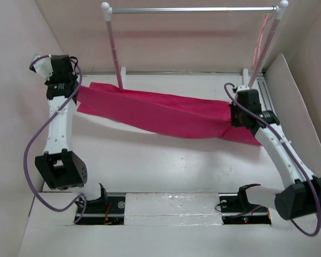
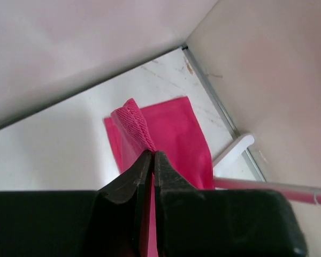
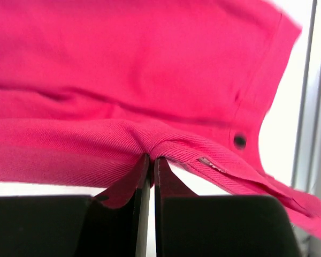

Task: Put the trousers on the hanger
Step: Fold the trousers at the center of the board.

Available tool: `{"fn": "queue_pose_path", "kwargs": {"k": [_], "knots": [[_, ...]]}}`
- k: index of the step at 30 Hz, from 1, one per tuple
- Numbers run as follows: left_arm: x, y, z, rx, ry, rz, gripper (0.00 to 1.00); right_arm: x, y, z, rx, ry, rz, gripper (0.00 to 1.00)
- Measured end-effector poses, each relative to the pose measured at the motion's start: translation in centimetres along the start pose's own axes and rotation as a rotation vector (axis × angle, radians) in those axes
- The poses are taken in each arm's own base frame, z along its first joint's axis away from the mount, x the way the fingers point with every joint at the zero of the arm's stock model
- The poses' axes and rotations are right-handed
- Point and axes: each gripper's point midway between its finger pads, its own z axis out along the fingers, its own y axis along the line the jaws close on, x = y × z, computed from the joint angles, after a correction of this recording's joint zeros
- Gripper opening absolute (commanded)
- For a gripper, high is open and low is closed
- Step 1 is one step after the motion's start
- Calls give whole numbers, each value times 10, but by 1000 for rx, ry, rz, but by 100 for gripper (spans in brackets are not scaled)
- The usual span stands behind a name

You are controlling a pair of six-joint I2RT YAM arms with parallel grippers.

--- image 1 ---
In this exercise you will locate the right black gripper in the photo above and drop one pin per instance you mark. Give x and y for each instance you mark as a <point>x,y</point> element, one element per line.
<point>235,122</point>

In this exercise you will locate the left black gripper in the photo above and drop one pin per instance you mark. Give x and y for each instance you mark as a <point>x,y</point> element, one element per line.
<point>51,81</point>

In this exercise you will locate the pink trousers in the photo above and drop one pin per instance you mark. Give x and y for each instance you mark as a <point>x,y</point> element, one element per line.
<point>166,114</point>

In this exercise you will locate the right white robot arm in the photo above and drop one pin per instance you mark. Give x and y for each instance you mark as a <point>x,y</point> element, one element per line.
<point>301,194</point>

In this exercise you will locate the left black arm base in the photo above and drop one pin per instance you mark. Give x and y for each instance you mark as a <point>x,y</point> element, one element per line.
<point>108,209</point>

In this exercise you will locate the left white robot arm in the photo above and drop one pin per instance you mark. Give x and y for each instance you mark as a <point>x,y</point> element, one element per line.
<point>60,167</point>

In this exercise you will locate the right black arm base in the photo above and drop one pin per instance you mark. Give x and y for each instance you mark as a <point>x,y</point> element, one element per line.
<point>235,209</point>

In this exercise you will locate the pink plastic hanger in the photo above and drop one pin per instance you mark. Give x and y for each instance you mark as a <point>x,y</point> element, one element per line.
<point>257,49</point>

